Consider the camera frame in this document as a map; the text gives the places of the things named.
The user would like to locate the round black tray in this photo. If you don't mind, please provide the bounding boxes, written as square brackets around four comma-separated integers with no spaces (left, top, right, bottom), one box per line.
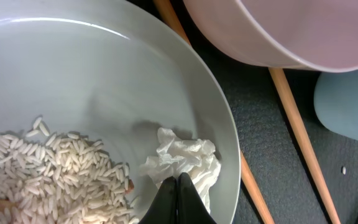
[172,1,358,223]

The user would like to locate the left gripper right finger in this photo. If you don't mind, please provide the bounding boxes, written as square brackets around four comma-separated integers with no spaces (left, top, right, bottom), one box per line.
[177,173,216,224]

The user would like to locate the white tissue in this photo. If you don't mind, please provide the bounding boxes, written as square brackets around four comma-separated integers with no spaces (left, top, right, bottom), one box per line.
[139,128,221,212]

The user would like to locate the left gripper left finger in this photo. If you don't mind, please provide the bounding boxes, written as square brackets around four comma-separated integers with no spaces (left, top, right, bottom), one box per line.
[139,177,177,224]

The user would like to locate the blue cup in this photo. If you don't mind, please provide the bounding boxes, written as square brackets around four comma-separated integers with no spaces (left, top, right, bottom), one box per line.
[314,70,358,140]

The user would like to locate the rice and nut scraps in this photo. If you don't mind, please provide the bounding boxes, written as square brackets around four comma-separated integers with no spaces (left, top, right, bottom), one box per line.
[0,118,139,224]

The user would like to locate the grey plate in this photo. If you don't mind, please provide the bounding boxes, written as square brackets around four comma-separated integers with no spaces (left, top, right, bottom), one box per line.
[0,1,240,223]

